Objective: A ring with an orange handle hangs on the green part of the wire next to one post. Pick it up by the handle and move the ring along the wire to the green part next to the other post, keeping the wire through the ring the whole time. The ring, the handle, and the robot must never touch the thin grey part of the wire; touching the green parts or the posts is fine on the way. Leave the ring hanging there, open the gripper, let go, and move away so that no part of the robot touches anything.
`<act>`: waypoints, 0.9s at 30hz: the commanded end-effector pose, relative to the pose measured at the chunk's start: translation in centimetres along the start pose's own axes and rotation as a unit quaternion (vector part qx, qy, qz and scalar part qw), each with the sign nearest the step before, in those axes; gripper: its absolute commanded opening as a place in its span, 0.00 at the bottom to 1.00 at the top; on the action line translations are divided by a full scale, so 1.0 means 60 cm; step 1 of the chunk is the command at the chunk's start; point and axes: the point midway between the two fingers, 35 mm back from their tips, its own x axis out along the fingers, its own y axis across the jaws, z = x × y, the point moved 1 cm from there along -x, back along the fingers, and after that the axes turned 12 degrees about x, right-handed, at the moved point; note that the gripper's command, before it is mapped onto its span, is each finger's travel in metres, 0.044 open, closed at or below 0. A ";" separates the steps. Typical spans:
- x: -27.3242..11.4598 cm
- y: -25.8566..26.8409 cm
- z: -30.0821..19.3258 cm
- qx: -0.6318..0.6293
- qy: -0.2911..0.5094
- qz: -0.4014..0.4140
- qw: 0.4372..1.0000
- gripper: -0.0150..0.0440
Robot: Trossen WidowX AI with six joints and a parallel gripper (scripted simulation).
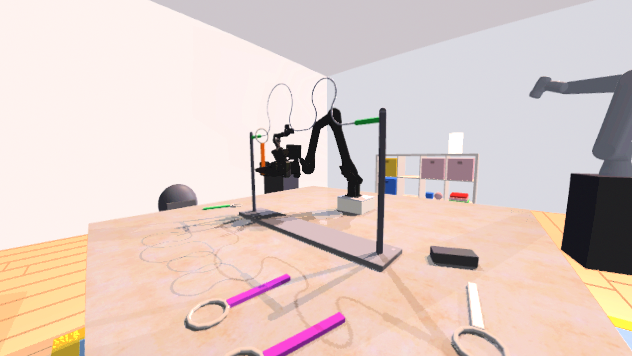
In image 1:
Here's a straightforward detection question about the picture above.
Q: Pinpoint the white loop with magenta handle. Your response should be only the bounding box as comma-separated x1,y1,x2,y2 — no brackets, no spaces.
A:
186,274,290,329
225,312,345,356

